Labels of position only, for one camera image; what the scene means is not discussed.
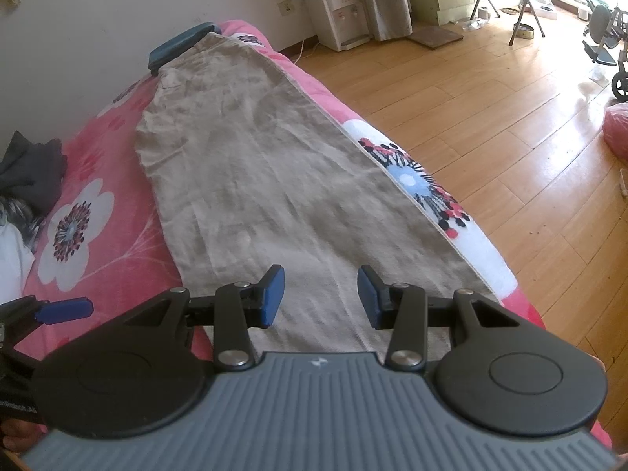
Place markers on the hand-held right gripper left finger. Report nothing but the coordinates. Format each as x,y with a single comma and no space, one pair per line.
272,299

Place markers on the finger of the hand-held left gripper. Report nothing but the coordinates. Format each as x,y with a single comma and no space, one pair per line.
66,310

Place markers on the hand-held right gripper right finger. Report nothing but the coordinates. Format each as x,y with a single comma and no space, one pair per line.
370,299

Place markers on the beige pants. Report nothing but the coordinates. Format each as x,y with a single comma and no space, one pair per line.
274,181

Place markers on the person's left hand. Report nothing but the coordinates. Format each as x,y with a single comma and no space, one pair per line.
14,434

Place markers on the plaid cloth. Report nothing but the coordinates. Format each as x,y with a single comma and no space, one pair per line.
17,218

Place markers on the dark grey cloth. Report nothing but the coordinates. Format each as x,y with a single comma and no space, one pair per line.
29,167

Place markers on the pink floral blanket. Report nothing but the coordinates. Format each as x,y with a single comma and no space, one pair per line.
113,157

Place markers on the folded blue jeans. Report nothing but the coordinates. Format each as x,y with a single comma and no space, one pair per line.
181,46

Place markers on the brown floor mat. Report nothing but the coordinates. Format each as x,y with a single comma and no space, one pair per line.
434,37

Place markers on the white water dispenser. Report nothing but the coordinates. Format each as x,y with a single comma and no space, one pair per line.
338,19

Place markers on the pink plastic bag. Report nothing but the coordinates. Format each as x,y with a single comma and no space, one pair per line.
617,130

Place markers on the metal bowl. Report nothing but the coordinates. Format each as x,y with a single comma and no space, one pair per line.
523,31

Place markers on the white box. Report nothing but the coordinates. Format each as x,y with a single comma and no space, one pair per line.
544,8

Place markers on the black wheelchair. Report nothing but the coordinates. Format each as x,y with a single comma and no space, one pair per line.
601,29

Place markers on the white wall socket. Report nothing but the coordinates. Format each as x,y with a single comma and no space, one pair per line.
287,7

